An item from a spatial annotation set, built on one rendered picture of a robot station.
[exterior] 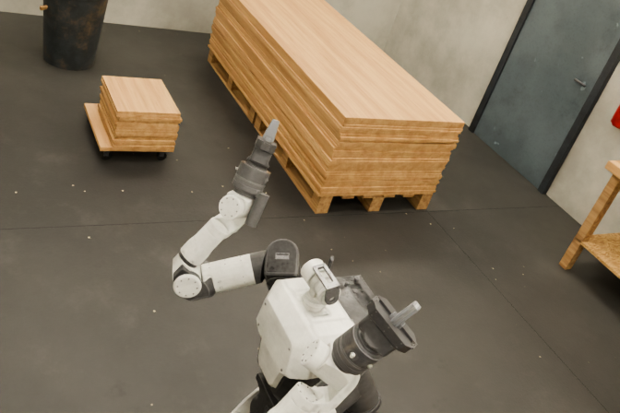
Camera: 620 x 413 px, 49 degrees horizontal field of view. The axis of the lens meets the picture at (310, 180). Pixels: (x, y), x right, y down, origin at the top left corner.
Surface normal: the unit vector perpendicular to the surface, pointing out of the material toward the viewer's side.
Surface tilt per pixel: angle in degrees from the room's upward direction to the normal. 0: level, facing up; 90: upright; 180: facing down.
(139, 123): 90
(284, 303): 45
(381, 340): 83
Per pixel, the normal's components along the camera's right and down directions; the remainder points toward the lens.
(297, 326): -0.42, -0.58
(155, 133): 0.42, 0.57
